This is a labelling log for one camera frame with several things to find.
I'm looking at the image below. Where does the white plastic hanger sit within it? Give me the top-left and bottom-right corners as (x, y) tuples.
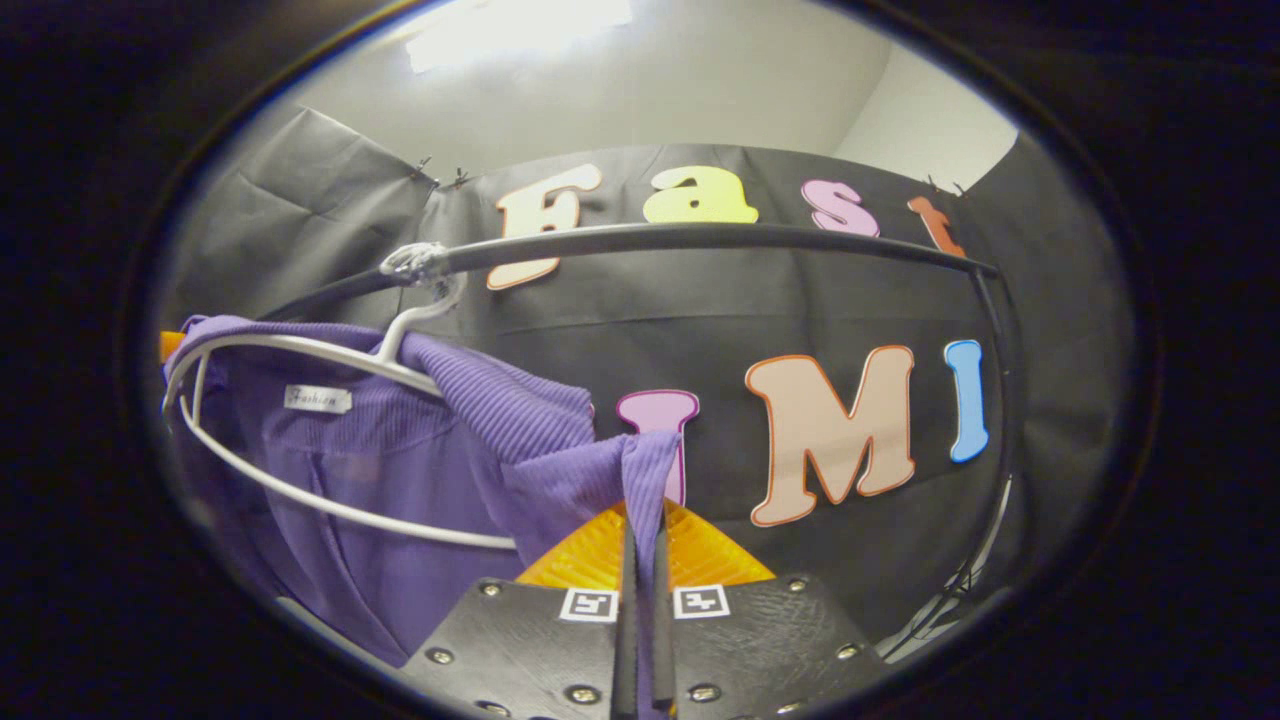
(162, 243), (521, 551)

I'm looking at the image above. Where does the black backdrop cloth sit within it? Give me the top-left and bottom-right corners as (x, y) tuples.
(160, 105), (1136, 651)

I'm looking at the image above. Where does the black tripod stand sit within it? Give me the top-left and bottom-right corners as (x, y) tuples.
(900, 560), (1001, 641)

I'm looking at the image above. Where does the ceiling light panel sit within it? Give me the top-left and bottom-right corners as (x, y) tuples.
(405, 0), (636, 71)

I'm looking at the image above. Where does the purple corduroy jacket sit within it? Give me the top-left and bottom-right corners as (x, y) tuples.
(160, 315), (686, 719)

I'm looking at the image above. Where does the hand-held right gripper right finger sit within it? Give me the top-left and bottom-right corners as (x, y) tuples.
(650, 498), (893, 720)

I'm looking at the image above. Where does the black clothes rack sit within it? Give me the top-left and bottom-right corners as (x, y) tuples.
(258, 222), (1026, 651)

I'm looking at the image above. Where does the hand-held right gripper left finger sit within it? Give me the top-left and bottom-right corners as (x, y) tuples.
(398, 500), (641, 720)

